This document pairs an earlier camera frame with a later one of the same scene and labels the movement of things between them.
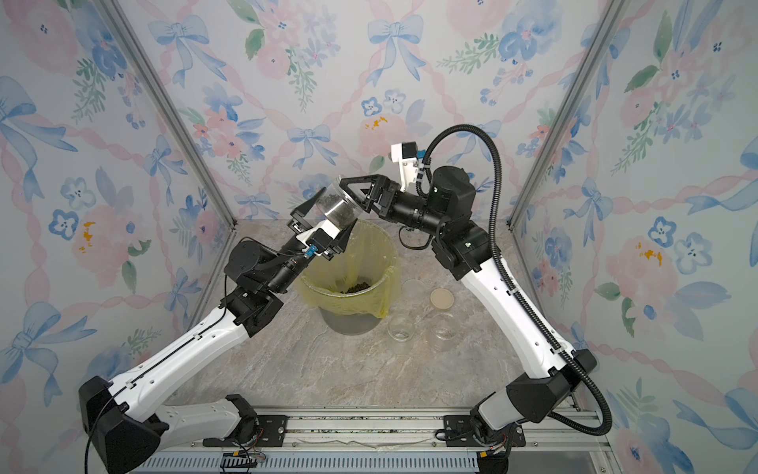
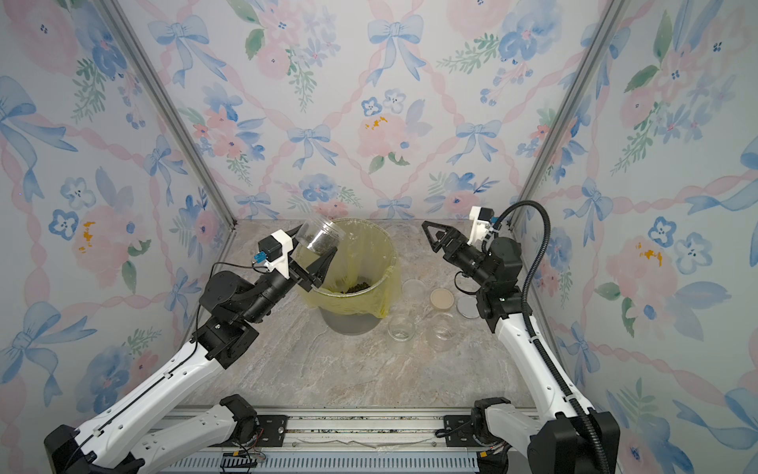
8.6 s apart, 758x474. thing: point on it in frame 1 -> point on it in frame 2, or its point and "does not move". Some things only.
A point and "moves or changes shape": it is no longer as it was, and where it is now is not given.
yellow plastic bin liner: (364, 277) does not move
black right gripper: (386, 186) -> (449, 242)
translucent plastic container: (442, 332) does not move
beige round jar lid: (442, 297) does not move
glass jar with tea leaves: (401, 328) does not move
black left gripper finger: (339, 244) -> (320, 268)
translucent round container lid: (414, 289) does not move
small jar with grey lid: (337, 207) moves or changes shape
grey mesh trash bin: (348, 324) does not move
